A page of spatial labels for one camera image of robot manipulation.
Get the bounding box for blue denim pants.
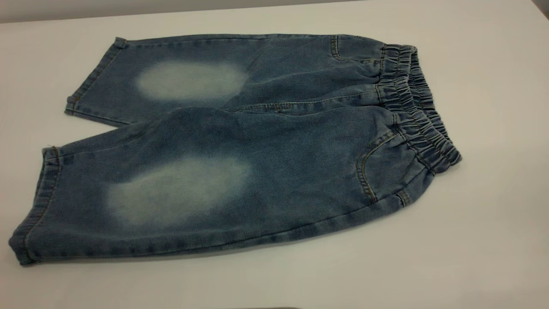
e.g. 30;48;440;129
8;33;463;267

